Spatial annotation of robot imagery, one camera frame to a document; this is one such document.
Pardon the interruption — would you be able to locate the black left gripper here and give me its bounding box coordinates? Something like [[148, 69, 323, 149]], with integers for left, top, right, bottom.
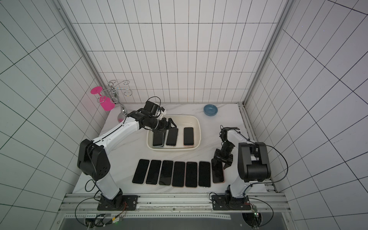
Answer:
[[145, 115, 177, 134]]

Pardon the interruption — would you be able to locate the black phone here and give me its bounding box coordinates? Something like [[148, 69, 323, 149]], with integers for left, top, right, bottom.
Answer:
[[132, 159, 150, 185], [198, 161, 211, 188], [159, 160, 174, 186], [145, 160, 162, 185], [185, 162, 198, 188], [211, 159, 225, 184]]

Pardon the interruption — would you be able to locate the phone with pink case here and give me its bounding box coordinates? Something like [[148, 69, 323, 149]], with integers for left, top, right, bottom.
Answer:
[[172, 162, 186, 187]]

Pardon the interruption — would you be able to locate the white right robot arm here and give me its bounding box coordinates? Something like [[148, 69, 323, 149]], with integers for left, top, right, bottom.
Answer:
[[211, 126, 271, 200]]

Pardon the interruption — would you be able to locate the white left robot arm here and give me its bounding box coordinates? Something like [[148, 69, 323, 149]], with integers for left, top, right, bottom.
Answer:
[[77, 100, 176, 202]]

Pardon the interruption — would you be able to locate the left stack top phone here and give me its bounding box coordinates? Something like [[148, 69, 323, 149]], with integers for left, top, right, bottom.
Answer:
[[152, 131, 166, 148]]

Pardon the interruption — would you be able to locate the white plastic storage box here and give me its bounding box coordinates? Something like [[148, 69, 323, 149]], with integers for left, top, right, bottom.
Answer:
[[146, 115, 202, 151]]

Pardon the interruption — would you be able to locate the blue ceramic bowl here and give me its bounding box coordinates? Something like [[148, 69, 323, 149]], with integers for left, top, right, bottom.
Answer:
[[203, 104, 218, 117]]

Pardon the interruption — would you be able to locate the pink plastic wine glass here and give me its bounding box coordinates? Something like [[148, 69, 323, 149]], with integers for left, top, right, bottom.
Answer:
[[90, 86, 115, 112]]

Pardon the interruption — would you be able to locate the chrome wine glass rack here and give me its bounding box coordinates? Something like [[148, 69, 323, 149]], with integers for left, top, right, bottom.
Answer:
[[104, 80, 132, 123]]

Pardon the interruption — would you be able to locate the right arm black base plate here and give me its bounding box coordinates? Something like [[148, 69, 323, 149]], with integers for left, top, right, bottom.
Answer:
[[210, 195, 252, 211]]

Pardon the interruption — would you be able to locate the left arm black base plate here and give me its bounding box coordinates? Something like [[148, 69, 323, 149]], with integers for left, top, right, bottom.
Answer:
[[97, 195, 138, 211]]

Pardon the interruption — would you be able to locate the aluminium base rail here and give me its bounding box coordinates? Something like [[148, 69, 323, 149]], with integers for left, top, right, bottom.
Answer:
[[57, 193, 291, 222]]

